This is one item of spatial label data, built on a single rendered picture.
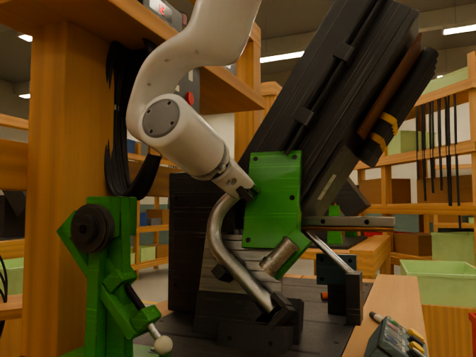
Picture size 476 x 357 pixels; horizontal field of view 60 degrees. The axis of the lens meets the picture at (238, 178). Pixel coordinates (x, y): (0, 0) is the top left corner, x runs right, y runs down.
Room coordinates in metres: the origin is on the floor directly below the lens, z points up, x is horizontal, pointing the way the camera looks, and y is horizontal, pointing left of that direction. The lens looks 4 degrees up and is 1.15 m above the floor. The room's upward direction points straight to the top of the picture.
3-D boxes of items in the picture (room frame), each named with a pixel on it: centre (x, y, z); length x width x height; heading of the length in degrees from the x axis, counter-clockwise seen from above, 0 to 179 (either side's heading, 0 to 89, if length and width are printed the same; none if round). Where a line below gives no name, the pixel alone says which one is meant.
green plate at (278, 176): (0.89, -0.08, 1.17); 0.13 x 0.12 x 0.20; 158
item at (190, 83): (0.96, 0.18, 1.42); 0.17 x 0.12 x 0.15; 158
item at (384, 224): (1.02, -0.18, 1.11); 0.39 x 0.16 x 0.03; 68
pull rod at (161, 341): (0.64, 0.13, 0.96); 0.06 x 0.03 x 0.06; 68
